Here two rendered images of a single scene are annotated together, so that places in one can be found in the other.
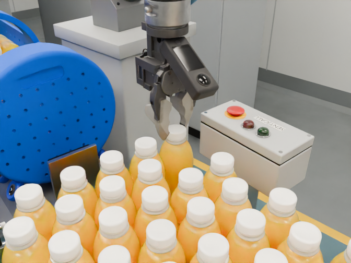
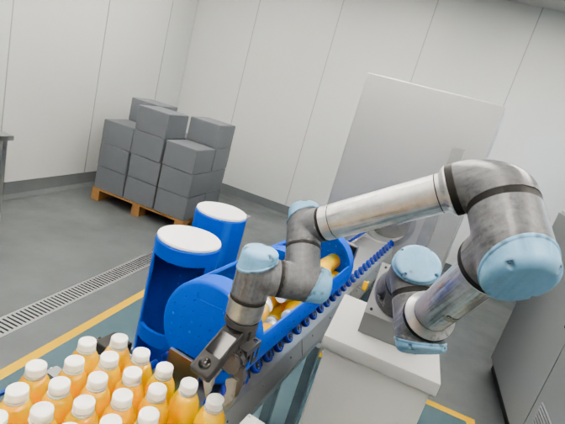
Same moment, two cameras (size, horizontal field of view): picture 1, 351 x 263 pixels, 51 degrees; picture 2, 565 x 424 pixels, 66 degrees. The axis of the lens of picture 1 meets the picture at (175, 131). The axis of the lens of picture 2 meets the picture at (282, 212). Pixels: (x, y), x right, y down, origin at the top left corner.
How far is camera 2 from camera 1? 0.80 m
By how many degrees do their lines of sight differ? 59
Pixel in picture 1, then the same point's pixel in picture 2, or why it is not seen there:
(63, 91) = (218, 319)
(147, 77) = not seen: hidden behind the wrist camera
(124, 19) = (368, 325)
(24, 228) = (85, 343)
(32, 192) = (118, 339)
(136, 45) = (344, 348)
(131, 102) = (319, 394)
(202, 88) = (194, 366)
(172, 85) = not seen: hidden behind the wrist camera
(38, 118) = (197, 321)
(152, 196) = (118, 394)
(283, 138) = not seen: outside the picture
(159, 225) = (88, 400)
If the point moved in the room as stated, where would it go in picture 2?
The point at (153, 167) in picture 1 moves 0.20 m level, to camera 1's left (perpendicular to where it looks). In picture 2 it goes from (155, 390) to (144, 333)
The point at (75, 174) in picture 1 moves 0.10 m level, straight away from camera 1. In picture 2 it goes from (139, 353) to (178, 344)
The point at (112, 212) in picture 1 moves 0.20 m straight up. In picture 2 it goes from (101, 376) to (117, 291)
